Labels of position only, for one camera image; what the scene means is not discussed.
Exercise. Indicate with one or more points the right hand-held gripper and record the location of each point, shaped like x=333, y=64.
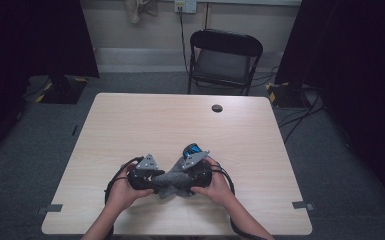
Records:
x=201, y=175

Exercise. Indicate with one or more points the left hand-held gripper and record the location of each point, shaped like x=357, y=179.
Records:
x=143, y=176

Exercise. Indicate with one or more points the blue toy car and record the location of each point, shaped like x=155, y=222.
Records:
x=192, y=150

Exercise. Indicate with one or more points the grey cloth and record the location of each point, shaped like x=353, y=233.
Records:
x=175, y=181

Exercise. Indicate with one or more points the person's right hand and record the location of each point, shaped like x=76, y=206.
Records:
x=218, y=188

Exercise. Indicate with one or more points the person's left hand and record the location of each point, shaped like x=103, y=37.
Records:
x=123, y=193

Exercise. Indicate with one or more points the black table grommet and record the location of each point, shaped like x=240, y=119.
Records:
x=217, y=108

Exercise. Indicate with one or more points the small black floor strip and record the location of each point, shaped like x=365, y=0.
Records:
x=75, y=130

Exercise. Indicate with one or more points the grey tape strip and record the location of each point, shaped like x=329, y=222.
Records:
x=51, y=208
x=301, y=205

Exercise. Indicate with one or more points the black folding chair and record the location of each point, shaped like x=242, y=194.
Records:
x=221, y=63

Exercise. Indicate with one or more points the black stand base yellow tape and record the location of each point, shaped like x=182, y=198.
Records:
x=285, y=95
x=63, y=91

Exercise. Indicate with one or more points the beige hanging bag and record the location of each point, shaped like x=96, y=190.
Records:
x=136, y=8

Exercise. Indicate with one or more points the dark curtain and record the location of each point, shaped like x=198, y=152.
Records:
x=353, y=66
x=30, y=40

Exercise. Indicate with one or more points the white wall socket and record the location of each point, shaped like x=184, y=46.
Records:
x=185, y=6

